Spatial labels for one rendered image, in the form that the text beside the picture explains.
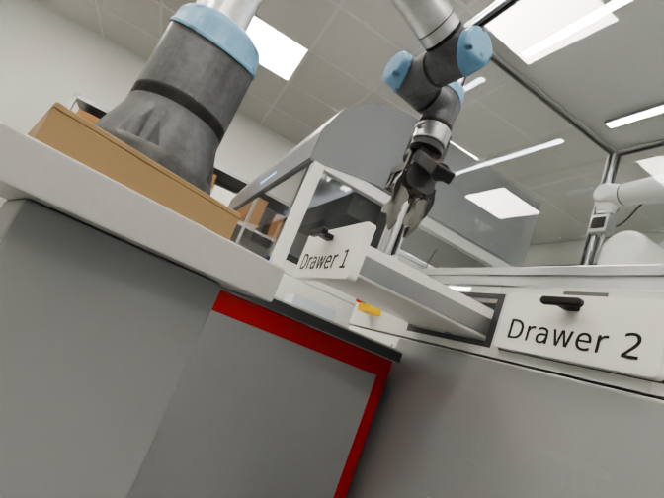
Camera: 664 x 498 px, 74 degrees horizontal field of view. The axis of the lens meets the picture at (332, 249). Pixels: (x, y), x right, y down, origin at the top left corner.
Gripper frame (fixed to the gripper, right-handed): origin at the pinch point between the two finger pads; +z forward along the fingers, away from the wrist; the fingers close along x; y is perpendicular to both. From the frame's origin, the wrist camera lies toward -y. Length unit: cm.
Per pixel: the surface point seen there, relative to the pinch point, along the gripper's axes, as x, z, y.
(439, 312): -10.6, 13.6, -7.0
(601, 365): -21.4, 15.1, -32.5
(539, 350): -21.4, 14.6, -21.6
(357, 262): 10.0, 12.7, -8.6
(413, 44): -50, -183, 171
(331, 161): -6, -42, 86
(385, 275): 3.0, 12.0, -7.0
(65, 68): 189, -130, 431
